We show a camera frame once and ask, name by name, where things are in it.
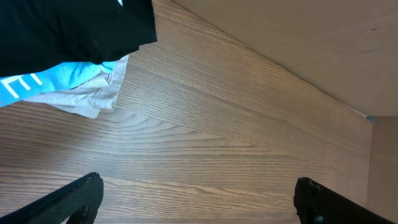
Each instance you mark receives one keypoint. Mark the light blue printed t-shirt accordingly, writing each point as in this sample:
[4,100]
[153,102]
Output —
[64,76]

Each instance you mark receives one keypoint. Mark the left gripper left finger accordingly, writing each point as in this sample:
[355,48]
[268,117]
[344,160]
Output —
[77,202]

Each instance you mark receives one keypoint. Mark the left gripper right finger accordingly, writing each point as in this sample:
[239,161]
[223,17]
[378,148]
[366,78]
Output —
[316,204]

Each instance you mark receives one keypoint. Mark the beige folded garment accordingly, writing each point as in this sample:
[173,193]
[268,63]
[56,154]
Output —
[99,93]

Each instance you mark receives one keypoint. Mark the black polo shirt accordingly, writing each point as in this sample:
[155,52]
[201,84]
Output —
[39,34]

